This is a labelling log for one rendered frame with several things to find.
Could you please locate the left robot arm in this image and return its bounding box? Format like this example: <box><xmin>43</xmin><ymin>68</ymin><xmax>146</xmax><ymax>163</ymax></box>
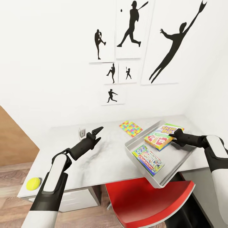
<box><xmin>21</xmin><ymin>126</ymin><xmax>104</xmax><ymax>228</ymax></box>

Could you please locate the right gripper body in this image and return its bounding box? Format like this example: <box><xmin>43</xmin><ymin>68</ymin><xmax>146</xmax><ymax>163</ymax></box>
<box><xmin>174</xmin><ymin>128</ymin><xmax>192</xmax><ymax>147</ymax></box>

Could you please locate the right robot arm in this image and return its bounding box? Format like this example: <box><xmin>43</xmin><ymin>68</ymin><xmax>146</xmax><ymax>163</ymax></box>
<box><xmin>169</xmin><ymin>128</ymin><xmax>228</xmax><ymax>226</ymax></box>

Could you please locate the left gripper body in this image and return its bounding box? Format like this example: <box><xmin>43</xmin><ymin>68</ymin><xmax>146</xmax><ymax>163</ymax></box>
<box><xmin>76</xmin><ymin>132</ymin><xmax>96</xmax><ymax>154</ymax></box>

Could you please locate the board game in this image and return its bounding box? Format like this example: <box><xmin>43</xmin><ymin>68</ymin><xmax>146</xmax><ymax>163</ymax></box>
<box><xmin>132</xmin><ymin>144</ymin><xmax>165</xmax><ymax>176</ymax></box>
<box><xmin>144</xmin><ymin>123</ymin><xmax>184</xmax><ymax>150</ymax></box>

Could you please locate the tennis ball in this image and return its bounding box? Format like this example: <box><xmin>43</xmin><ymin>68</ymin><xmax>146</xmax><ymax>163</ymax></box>
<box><xmin>26</xmin><ymin>177</ymin><xmax>40</xmax><ymax>191</ymax></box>

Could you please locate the jigsaw puzzle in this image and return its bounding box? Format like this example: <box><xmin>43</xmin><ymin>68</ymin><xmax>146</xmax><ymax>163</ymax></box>
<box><xmin>119</xmin><ymin>121</ymin><xmax>143</xmax><ymax>137</ymax></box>

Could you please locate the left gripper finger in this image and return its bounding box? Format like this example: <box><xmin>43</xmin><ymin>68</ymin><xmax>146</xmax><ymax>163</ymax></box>
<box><xmin>92</xmin><ymin>127</ymin><xmax>104</xmax><ymax>138</ymax></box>
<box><xmin>95</xmin><ymin>137</ymin><xmax>101</xmax><ymax>145</ymax></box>

